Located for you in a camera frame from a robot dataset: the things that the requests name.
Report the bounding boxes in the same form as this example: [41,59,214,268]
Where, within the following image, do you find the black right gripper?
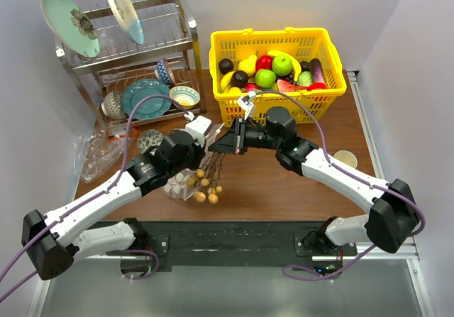
[209,116,282,155]

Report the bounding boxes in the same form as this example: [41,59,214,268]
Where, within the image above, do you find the clear polka dot zip bag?
[162,121,226,201]

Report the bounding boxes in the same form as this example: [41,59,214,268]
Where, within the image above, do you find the brown longan bunch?
[187,152,225,205]

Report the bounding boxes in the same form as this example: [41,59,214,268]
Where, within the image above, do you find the green apple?
[255,69,277,89]
[272,55,292,77]

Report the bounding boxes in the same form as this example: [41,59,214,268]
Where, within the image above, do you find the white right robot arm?
[209,107,425,255]

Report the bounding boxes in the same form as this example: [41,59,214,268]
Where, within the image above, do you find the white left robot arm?
[21,126,208,280]

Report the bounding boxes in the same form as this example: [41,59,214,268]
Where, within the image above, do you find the floral patterned ceramic bowl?
[137,129,164,153]

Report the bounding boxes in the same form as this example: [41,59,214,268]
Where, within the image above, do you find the yellow lemon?
[227,87,243,96]

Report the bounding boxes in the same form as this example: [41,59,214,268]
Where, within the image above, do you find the yellow teal patterned bowl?
[170,85,200,109]

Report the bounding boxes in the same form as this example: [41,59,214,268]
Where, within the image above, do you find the dark mangosteen front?
[230,70,249,88]

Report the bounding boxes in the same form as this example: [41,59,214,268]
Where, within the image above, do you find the dark mangosteen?
[230,70,249,88]
[218,58,235,75]

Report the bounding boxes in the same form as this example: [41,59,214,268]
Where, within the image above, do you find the teal scalloped plate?
[119,78,172,120]

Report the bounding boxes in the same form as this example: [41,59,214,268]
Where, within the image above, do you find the metal dish rack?
[55,0,206,128]

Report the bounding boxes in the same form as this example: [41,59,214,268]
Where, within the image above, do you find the dark mangosteen back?
[218,58,235,75]

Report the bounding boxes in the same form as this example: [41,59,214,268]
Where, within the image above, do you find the watermelon slice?
[277,79,308,93]

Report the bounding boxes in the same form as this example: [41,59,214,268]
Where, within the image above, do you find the blue zigzag bowl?
[155,58,175,87]

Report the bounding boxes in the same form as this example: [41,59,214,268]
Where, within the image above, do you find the yellow pear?
[238,54,257,77]

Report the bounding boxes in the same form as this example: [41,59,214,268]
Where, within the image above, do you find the grey patterned bowl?
[101,91,126,120]

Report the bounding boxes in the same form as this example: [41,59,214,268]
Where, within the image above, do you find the spare clear plastic bags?
[73,124,126,183]

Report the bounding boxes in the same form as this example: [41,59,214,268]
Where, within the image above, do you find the red bell pepper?
[255,55,273,72]

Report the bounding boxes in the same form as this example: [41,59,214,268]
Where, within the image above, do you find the dark purple grapes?
[281,73,294,84]

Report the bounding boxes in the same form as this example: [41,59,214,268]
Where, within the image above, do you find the green cabbage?
[297,70,314,87]

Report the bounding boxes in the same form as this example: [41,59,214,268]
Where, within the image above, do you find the yellow banana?
[267,50,301,81]

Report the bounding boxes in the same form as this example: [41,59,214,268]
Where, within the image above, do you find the yellow plastic basket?
[209,27,347,126]

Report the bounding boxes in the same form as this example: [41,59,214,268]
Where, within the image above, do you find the purple eggplant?
[309,58,326,85]

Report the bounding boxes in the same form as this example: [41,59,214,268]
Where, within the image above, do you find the cream ceramic mug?
[333,150,358,169]

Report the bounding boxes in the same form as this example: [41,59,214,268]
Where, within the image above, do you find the cream and blue plate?
[107,0,145,45]

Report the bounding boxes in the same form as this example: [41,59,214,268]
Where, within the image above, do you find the mint green flower plate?
[40,0,101,58]

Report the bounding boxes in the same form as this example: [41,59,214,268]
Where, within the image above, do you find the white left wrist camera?
[184,116,213,145]

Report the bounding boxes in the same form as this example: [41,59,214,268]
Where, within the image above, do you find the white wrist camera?
[184,116,213,145]
[237,91,257,120]

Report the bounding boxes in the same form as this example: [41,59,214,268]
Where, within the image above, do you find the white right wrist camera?
[237,91,257,120]

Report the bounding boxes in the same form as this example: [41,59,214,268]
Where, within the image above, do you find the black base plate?
[99,220,358,274]

